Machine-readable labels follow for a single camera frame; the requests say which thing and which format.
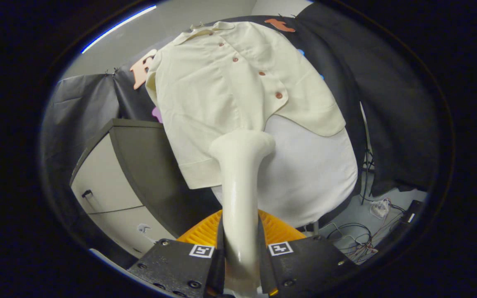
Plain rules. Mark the black backdrop cloth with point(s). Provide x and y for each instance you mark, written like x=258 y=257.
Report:
x=387 y=103

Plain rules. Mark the white clothes hanger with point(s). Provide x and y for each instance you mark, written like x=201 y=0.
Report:
x=195 y=26

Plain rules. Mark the cream button-up shirt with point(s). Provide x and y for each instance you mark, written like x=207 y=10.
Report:
x=213 y=95

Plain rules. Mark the black box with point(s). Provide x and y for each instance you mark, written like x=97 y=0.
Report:
x=412 y=211

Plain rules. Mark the white garment steamer head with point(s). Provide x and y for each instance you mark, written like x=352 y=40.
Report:
x=238 y=198

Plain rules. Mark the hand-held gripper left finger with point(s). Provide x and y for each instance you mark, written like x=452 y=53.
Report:
x=172 y=265

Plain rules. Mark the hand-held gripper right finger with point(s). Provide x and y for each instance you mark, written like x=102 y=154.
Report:
x=304 y=265

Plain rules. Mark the white ironing board pad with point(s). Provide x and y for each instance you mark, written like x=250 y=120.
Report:
x=313 y=174

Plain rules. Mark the white power adapter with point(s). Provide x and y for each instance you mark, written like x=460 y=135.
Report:
x=380 y=209

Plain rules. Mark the grey cabinet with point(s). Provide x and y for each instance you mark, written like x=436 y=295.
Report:
x=147 y=165

